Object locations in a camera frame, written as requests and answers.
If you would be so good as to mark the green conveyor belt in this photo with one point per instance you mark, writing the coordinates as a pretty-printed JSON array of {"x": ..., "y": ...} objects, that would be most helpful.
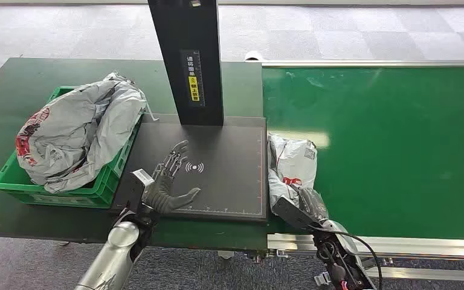
[{"x": 396, "y": 140}]

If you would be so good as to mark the yellow and black post label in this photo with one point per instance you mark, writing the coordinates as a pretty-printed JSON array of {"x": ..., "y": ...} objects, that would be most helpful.
[{"x": 194, "y": 88}]

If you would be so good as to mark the black scanner platform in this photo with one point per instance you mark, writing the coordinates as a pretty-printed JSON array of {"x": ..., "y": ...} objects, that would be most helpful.
[{"x": 224, "y": 188}]

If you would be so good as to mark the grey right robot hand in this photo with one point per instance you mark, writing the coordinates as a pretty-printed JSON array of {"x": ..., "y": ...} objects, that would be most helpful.
[{"x": 313, "y": 205}]

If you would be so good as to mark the green plastic crate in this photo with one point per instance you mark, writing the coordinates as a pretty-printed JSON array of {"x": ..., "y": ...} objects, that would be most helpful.
[{"x": 96, "y": 196}]

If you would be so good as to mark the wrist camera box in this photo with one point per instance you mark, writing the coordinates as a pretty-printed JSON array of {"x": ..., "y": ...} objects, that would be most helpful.
[
  {"x": 136, "y": 188},
  {"x": 290, "y": 212}
]

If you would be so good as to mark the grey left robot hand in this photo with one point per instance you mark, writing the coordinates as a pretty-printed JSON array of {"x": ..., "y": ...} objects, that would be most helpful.
[{"x": 164, "y": 196}]

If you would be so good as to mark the white table foot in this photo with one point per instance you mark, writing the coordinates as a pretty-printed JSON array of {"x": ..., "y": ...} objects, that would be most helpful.
[{"x": 226, "y": 254}]

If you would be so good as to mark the black scanner post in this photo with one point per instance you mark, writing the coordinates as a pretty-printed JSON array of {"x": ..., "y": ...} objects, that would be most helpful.
[{"x": 176, "y": 32}]

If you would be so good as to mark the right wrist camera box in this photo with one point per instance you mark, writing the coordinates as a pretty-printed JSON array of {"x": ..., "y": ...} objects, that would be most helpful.
[{"x": 290, "y": 212}]

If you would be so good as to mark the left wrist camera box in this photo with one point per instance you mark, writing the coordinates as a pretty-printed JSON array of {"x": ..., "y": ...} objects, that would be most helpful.
[{"x": 136, "y": 188}]

